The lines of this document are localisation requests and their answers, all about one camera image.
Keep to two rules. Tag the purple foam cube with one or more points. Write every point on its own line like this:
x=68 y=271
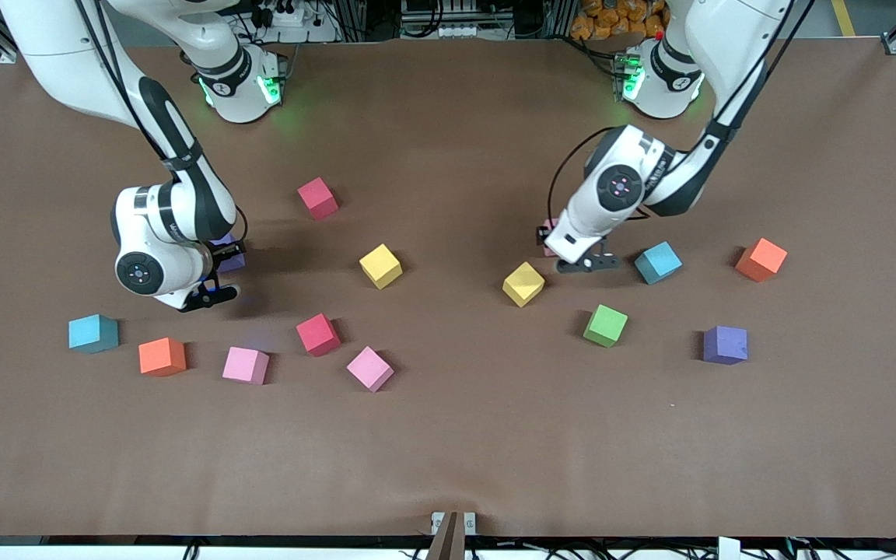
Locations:
x=725 y=344
x=232 y=267

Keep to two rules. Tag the brown table cover sheet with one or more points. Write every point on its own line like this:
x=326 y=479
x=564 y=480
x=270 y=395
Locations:
x=495 y=435

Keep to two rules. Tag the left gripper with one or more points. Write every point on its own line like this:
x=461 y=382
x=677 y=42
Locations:
x=543 y=233

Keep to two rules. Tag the orange foam cube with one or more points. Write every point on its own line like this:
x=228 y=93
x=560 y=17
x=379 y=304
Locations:
x=162 y=357
x=761 y=260

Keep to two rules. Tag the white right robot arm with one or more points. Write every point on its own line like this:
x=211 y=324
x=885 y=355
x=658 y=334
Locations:
x=51 y=47

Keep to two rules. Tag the white power strip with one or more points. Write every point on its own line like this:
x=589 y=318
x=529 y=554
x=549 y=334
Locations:
x=292 y=17
x=457 y=31

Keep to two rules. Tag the light blue foam cube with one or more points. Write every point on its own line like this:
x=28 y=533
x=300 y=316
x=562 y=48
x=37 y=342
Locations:
x=658 y=263
x=92 y=333

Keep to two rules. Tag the metal clamp bracket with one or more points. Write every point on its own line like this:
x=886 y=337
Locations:
x=470 y=523

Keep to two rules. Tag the pink foam cube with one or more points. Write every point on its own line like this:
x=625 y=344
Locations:
x=549 y=250
x=370 y=369
x=246 y=365

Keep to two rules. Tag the red foam cube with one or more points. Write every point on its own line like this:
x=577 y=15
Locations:
x=317 y=198
x=318 y=334

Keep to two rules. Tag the green foam cube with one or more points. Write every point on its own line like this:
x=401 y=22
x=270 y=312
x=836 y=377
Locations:
x=605 y=325

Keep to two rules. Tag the small white box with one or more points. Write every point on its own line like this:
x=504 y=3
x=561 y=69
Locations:
x=728 y=549

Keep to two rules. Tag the yellow foam cube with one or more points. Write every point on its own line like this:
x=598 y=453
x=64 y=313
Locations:
x=523 y=285
x=380 y=266

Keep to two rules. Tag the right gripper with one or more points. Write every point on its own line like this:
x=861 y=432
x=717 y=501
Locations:
x=232 y=251

